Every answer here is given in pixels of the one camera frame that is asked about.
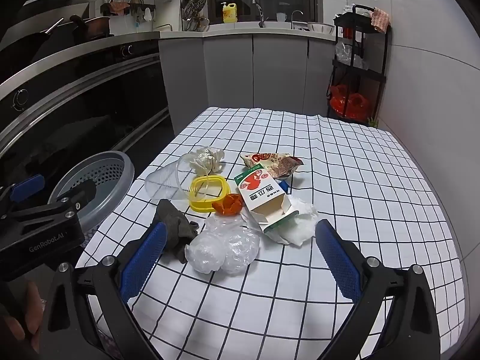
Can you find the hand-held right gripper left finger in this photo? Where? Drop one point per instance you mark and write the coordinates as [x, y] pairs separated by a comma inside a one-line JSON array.
[[144, 258]]

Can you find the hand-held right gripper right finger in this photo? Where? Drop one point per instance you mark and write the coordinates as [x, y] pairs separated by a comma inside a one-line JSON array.
[[337, 262]]

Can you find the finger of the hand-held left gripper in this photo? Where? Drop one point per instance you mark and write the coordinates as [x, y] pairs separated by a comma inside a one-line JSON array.
[[63, 204], [28, 187]]

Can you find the dark grey cloth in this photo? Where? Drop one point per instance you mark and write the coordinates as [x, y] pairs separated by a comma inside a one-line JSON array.
[[172, 221]]

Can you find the white tissue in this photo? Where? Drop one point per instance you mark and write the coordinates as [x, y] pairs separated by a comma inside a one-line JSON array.
[[303, 221]]

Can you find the grey perforated plastic basket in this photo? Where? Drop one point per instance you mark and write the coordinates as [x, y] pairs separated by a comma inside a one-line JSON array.
[[108, 168]]

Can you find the clear plastic bag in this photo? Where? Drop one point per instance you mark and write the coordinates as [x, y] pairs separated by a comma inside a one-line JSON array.
[[210, 251], [348, 56]]

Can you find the yellow square plastic lid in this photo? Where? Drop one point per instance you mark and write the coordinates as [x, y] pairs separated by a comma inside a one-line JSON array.
[[195, 202]]

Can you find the clear plastic cup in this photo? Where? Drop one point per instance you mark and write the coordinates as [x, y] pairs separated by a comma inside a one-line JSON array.
[[165, 183]]

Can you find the blue deflated balloon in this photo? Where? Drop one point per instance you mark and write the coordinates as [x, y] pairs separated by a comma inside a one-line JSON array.
[[284, 186]]

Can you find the orange peel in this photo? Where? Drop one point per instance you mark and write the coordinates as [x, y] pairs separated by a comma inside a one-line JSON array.
[[227, 206]]

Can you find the white green red carton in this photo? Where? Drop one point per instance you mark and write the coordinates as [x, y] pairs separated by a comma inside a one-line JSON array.
[[258, 195]]

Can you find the white paper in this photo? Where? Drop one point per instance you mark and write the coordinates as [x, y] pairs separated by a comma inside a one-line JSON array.
[[206, 159]]

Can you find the red beige snack wrapper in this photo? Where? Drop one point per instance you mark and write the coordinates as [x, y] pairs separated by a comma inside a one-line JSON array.
[[273, 161]]

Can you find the person's left hand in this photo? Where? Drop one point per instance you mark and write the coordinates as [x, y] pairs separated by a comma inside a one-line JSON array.
[[33, 315]]

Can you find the large black stove knob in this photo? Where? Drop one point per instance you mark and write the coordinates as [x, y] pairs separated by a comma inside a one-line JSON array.
[[20, 99]]

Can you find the white black-checked tablecloth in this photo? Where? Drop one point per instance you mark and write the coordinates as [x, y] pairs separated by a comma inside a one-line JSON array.
[[337, 157]]

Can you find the black integrated stove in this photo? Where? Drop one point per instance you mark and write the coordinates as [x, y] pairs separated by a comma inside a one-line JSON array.
[[93, 82]]

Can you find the black frying pan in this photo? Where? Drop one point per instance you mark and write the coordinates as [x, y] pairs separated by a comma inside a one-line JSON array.
[[30, 45]]

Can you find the red plastic bag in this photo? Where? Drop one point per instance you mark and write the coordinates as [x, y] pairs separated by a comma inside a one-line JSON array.
[[358, 107], [339, 99]]

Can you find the copper-coloured wok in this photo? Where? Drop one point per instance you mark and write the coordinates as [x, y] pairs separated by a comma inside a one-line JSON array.
[[93, 26]]

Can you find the grey kitchen cabinets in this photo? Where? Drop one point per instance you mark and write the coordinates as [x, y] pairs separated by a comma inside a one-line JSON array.
[[228, 75]]

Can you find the black metal shelf rack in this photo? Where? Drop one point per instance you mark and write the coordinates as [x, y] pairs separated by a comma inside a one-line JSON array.
[[382, 63]]

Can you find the clear plastic bag on rack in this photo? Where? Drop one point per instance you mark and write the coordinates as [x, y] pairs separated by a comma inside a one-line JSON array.
[[348, 56]]

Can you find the red container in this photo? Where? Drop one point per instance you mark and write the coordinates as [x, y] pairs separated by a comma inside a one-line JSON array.
[[347, 33]]

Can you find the steel mixing bowl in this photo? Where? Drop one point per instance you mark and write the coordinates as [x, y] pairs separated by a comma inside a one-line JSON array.
[[320, 27]]

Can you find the patterned round plate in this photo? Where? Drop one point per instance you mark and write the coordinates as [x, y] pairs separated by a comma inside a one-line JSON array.
[[198, 5]]

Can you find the pink checked cloth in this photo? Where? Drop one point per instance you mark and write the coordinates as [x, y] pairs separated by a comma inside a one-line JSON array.
[[380, 20]]

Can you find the thin chrome gooseneck faucet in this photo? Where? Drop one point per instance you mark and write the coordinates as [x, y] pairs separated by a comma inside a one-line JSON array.
[[292, 17]]

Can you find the white cup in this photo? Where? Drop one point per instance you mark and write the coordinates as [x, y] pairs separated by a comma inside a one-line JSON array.
[[281, 17]]

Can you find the yellow detergent bottle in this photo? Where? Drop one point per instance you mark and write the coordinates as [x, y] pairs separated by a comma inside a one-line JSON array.
[[229, 13]]

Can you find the chrome kitchen faucet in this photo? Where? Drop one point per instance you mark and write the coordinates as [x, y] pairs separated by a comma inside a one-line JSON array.
[[259, 13]]

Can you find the wall utensil rack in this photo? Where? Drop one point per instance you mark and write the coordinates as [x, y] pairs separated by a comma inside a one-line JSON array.
[[127, 7]]

